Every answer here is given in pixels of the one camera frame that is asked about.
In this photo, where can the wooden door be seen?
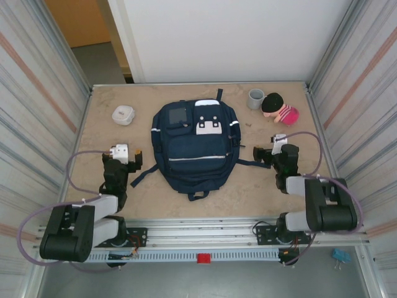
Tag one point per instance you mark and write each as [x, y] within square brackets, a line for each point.
[77, 21]

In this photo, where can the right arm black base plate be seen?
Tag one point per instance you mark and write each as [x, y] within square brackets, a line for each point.
[266, 232]

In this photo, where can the blue binder clip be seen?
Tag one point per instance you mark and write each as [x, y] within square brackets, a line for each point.
[340, 255]

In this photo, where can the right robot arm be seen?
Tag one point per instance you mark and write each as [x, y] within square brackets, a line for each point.
[328, 205]

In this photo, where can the small white lidded container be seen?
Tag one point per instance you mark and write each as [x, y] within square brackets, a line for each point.
[123, 115]

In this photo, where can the grey cup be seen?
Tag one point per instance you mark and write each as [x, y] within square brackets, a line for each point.
[255, 101]

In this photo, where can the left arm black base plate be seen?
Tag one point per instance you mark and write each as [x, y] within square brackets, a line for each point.
[138, 236]

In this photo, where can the navy blue backpack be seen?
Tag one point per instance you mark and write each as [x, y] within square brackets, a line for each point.
[195, 146]

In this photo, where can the red block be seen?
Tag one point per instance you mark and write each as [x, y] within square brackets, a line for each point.
[204, 258]

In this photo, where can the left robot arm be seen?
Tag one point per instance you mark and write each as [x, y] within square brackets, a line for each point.
[68, 232]

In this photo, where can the aluminium frame post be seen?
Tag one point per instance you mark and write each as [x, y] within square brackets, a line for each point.
[69, 46]
[332, 46]

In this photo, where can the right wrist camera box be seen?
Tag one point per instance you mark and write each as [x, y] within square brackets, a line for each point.
[278, 142]

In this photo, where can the aluminium mounting rail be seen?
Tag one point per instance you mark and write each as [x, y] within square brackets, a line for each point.
[201, 232]

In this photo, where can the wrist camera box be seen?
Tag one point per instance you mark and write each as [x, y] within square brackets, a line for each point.
[119, 153]
[278, 142]

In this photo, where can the pink plush doll black hair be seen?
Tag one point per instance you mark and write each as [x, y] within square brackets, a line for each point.
[283, 113]

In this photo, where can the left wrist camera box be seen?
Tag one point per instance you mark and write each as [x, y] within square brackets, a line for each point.
[119, 153]

